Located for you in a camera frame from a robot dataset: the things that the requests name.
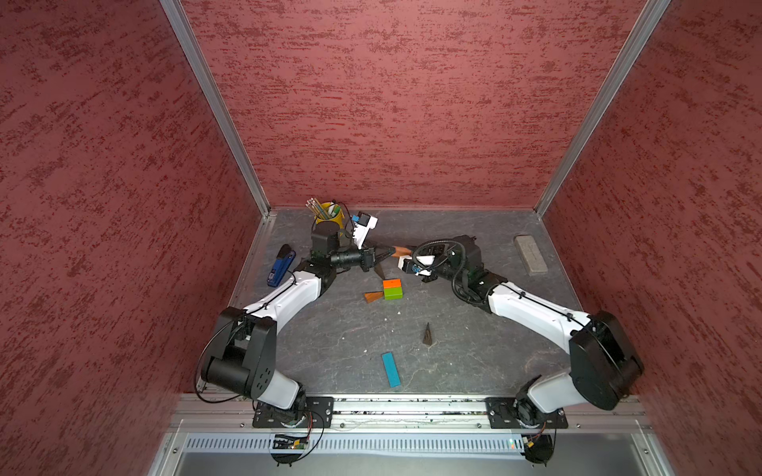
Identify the grey eraser block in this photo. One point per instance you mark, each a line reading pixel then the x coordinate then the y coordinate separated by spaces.
pixel 531 255

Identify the blue stapler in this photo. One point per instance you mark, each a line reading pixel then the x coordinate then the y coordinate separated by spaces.
pixel 281 266

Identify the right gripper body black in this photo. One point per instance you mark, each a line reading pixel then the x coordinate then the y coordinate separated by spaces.
pixel 443 263

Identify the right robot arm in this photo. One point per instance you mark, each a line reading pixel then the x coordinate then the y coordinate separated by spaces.
pixel 604 363

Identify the pencils in cup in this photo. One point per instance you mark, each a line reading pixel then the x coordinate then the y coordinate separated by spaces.
pixel 315 208

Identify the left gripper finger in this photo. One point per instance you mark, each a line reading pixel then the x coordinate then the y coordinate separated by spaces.
pixel 384 251
pixel 381 262

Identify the reddish brown triangle block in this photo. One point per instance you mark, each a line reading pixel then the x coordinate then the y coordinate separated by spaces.
pixel 401 252

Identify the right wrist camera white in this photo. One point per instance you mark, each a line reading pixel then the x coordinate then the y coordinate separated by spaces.
pixel 423 267

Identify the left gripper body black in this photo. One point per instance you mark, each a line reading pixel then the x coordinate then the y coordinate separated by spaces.
pixel 366 259

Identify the orange brown triangle block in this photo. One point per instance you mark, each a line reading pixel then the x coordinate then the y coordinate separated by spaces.
pixel 373 296

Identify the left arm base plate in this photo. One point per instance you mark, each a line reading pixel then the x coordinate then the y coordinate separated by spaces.
pixel 318 412

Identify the orange rectangular block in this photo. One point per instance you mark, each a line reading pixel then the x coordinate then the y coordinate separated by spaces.
pixel 392 284

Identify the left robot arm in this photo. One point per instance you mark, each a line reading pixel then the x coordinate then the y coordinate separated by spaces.
pixel 241 355

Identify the aluminium corner post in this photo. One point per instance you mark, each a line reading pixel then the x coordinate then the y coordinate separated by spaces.
pixel 641 32
pixel 182 29

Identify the green rectangular block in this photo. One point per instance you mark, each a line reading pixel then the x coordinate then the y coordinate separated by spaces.
pixel 390 294

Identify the dark wood triangle block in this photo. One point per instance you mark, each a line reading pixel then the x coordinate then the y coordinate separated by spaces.
pixel 428 336

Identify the yellow pencil cup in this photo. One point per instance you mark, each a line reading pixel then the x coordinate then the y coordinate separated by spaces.
pixel 340 219

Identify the green white marker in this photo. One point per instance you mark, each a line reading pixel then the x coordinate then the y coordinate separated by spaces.
pixel 333 209

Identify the left aluminium corner post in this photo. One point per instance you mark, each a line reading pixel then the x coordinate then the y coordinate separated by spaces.
pixel 182 29

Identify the right aluminium corner post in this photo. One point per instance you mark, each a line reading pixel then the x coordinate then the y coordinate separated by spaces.
pixel 641 32

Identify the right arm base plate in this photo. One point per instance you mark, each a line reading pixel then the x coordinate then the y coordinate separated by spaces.
pixel 500 412

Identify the teal long block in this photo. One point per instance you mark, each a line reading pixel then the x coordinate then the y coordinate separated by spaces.
pixel 391 370

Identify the aluminium mounting rail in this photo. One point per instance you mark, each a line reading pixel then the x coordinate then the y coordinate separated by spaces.
pixel 409 413

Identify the white slotted cable duct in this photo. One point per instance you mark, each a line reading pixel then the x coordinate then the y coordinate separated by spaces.
pixel 498 446

